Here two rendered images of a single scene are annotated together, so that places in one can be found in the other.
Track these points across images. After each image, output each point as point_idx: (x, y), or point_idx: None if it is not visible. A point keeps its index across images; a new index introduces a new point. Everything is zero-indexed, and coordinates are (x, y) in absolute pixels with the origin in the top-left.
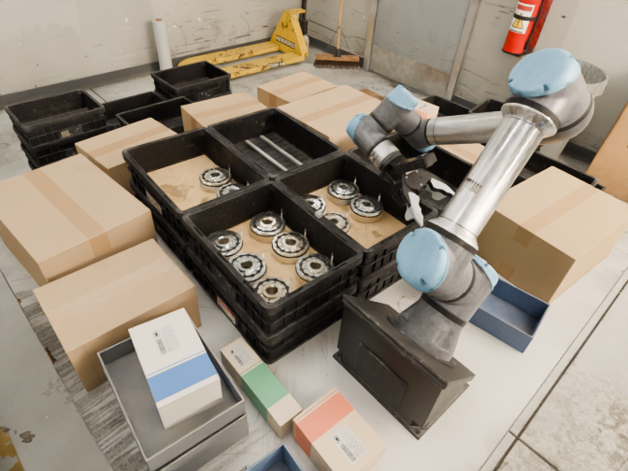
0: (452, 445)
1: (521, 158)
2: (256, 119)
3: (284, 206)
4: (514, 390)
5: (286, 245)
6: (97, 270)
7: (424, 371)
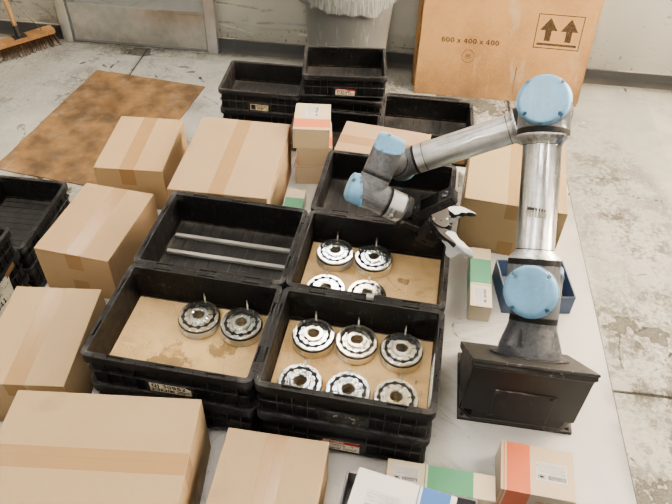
0: (591, 420)
1: (559, 173)
2: (167, 218)
3: (315, 306)
4: (588, 347)
5: (357, 345)
6: (221, 499)
7: (576, 378)
